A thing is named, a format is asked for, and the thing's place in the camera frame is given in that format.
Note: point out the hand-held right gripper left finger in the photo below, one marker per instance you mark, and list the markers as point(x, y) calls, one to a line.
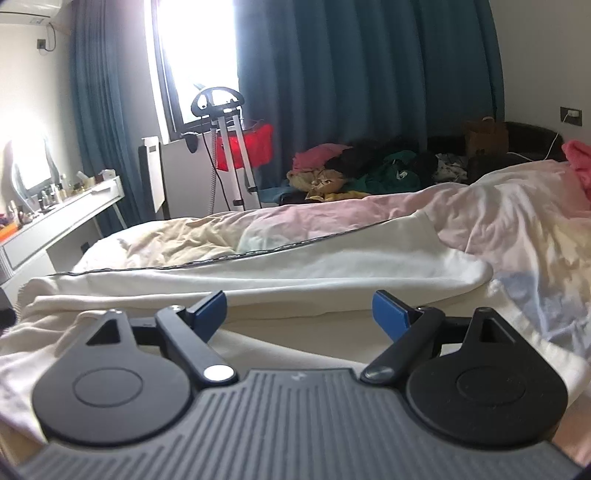
point(210, 314)

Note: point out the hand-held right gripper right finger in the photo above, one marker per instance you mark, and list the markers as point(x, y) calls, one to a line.
point(390, 314)

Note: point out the white pants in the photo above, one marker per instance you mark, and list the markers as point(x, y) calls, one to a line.
point(323, 267)

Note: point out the yellow garment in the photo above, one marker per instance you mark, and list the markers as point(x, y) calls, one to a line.
point(355, 194)

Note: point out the green garment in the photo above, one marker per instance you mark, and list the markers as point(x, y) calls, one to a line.
point(392, 173)

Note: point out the pink bed quilt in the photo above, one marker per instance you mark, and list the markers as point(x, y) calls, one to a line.
point(508, 221)

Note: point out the tan garment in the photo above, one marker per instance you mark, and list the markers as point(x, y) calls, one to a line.
point(318, 182)

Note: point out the white panel heater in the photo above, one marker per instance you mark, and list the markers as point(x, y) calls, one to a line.
point(152, 175)

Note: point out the garment steamer stand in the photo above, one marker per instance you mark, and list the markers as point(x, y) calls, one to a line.
point(242, 161)

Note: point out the white patterned garment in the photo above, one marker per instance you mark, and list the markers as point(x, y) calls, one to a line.
point(450, 168)

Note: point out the black garment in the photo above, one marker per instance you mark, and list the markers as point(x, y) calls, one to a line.
point(369, 154)

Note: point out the black steamer head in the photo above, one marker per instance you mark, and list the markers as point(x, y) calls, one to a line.
point(190, 142)

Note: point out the pink garment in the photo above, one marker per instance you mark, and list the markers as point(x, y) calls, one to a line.
point(318, 156)

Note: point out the white vanity desk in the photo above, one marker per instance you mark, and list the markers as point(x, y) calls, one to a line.
point(60, 226)

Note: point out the red cloth bag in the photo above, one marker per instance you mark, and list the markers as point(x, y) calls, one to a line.
point(256, 145)

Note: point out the row of cosmetic bottles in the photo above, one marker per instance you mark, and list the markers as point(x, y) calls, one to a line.
point(51, 194)

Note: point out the brown paper bag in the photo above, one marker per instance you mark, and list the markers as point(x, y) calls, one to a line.
point(485, 136)

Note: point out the orange tray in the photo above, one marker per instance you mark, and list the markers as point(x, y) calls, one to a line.
point(7, 233)

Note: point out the narrow teal curtain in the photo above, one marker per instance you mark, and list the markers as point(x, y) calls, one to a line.
point(115, 115)

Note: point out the wavy vanity mirror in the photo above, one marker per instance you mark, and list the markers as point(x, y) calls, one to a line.
point(32, 166)

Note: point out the pink fleece robe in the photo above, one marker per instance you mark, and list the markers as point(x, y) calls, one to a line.
point(579, 161)

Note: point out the wide teal curtain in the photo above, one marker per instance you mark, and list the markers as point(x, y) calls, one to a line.
point(369, 69)

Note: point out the window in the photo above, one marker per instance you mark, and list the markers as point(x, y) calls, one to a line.
point(194, 50)

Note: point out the white air conditioner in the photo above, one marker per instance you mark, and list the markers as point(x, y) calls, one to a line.
point(32, 11)

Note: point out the wall socket with white plug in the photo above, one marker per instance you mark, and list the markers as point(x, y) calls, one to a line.
point(571, 115)

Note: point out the wall socket with black plug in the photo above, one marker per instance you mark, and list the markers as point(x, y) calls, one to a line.
point(42, 44)

